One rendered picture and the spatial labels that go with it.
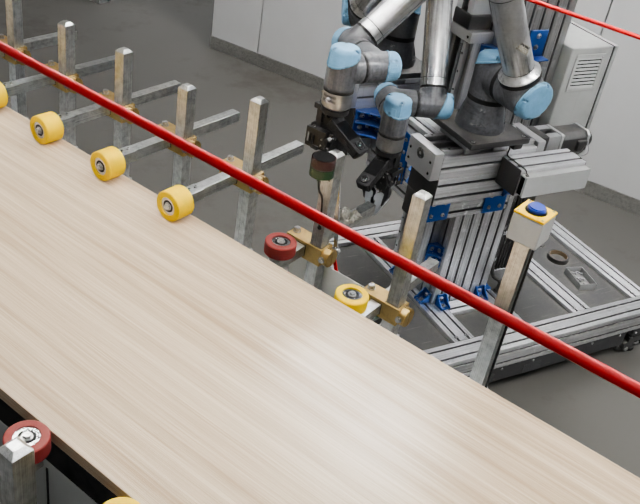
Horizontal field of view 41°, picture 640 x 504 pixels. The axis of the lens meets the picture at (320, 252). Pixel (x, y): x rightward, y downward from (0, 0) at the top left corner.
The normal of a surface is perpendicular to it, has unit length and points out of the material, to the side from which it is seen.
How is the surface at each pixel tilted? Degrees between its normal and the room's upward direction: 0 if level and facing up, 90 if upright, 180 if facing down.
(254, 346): 0
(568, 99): 90
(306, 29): 90
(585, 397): 0
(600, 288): 0
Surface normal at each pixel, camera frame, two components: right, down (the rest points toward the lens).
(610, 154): -0.52, 0.40
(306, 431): 0.15, -0.82
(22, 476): 0.78, 0.44
